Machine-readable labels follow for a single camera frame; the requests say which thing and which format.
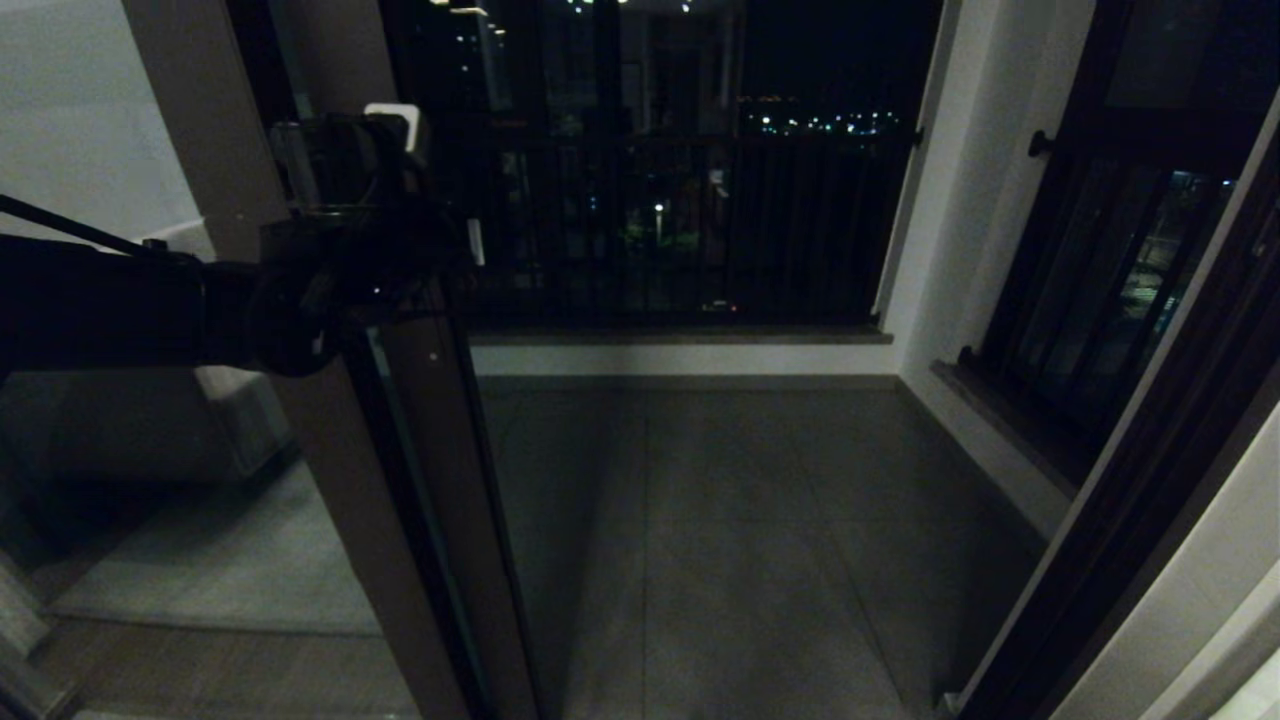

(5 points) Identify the beige sofa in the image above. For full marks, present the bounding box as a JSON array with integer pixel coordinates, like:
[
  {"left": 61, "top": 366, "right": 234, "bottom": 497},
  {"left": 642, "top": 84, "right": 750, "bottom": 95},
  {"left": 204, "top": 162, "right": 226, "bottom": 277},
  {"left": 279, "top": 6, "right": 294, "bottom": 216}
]
[{"left": 140, "top": 220, "right": 298, "bottom": 483}]

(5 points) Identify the black balcony railing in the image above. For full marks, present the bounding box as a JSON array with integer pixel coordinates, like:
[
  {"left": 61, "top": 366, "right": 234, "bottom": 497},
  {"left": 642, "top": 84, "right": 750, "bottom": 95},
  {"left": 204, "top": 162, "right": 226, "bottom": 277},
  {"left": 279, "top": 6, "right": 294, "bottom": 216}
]
[{"left": 440, "top": 125, "right": 923, "bottom": 333}]

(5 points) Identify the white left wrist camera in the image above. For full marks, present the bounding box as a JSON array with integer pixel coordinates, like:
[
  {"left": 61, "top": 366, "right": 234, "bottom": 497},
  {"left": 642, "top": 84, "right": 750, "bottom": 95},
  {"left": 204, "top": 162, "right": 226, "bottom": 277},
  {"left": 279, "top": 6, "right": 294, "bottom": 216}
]
[{"left": 363, "top": 102, "right": 432, "bottom": 169}]

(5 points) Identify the stone window sill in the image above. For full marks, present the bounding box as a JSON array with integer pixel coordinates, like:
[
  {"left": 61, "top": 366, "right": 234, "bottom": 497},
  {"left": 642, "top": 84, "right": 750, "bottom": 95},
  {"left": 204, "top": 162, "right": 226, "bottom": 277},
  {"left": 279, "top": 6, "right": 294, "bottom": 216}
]
[{"left": 932, "top": 361, "right": 1088, "bottom": 503}]

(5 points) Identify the black barred window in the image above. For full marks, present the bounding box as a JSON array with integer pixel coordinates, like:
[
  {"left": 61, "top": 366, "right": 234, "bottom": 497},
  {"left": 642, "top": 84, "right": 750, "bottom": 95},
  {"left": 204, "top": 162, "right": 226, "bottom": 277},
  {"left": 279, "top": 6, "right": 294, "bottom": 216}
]
[{"left": 958, "top": 0, "right": 1280, "bottom": 483}]

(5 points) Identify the brown framed sliding glass door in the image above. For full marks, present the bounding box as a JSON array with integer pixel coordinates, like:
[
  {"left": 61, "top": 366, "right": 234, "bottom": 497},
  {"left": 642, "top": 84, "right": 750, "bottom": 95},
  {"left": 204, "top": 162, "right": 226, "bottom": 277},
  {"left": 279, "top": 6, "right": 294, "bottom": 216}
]
[{"left": 262, "top": 0, "right": 546, "bottom": 720}]

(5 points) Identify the brown framed fixed glass panel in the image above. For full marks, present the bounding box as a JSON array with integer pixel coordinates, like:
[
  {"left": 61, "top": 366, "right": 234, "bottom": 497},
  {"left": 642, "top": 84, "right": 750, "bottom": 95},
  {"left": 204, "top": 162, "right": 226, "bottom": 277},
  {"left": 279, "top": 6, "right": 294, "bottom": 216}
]
[{"left": 0, "top": 0, "right": 471, "bottom": 720}]

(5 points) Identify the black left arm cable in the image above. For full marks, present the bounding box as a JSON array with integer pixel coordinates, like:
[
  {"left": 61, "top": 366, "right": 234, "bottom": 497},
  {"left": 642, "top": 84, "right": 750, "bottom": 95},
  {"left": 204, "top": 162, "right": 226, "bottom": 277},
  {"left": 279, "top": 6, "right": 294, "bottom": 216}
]
[{"left": 0, "top": 193, "right": 176, "bottom": 259}]

